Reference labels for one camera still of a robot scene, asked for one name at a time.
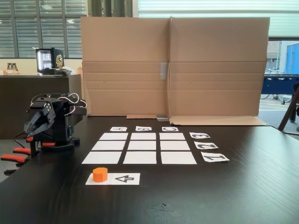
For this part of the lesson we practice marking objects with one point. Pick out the brown cardboard screen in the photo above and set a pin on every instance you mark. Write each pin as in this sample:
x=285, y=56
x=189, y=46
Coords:
x=210, y=70

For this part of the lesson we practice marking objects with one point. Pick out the paper sheet letter B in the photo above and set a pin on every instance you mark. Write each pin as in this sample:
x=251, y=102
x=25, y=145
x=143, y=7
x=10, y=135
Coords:
x=143, y=128

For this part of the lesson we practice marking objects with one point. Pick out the paper sheet letter A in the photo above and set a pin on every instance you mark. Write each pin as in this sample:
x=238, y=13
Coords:
x=118, y=129

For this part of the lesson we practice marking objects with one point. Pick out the grey tape strip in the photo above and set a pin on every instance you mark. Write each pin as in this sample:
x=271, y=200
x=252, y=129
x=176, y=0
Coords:
x=163, y=71

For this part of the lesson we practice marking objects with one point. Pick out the grey tape patch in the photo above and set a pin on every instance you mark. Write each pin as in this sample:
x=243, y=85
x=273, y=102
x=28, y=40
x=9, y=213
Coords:
x=162, y=118

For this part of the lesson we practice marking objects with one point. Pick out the paper sheet number 2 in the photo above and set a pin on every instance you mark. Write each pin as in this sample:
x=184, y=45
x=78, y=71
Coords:
x=206, y=145

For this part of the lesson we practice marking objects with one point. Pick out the white nine-square grid sheet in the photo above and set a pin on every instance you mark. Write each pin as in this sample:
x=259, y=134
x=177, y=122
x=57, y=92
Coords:
x=142, y=145

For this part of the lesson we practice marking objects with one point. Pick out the dark chair frame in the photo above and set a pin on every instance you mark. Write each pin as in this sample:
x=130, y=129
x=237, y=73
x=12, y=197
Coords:
x=288, y=109

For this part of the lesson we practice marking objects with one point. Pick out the paper sheet number 3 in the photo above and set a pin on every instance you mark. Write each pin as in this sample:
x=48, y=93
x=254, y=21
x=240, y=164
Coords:
x=199, y=135

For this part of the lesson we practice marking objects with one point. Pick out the paper sheet number 1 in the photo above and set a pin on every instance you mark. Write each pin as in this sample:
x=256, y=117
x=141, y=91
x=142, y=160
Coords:
x=215, y=157

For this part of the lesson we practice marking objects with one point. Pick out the black mini fridge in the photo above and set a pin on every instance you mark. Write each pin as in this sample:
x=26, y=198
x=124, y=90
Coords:
x=57, y=60

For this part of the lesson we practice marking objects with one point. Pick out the white arrow paper sheet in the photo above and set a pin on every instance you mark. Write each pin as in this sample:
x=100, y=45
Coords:
x=126, y=179

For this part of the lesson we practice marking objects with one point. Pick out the round orange token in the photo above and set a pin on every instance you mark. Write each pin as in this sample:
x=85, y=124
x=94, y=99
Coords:
x=100, y=175

